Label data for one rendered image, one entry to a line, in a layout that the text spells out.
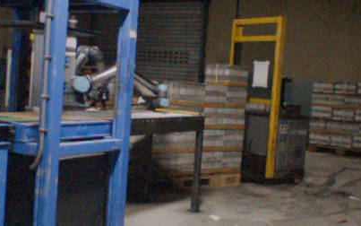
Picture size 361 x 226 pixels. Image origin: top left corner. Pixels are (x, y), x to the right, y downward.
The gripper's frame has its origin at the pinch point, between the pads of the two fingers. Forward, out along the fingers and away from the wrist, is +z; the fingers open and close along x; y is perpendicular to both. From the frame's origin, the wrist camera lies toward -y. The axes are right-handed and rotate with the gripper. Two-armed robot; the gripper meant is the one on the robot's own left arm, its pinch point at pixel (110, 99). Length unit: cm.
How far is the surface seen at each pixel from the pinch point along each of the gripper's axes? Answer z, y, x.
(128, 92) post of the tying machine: 189, 12, -109
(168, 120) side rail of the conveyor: 142, -8, -39
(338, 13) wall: -204, 186, 662
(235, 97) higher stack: 48, 9, 125
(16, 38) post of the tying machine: 104, 42, -143
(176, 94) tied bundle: 34, 9, 55
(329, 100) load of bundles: -111, 8, 524
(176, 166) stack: 46, -62, 52
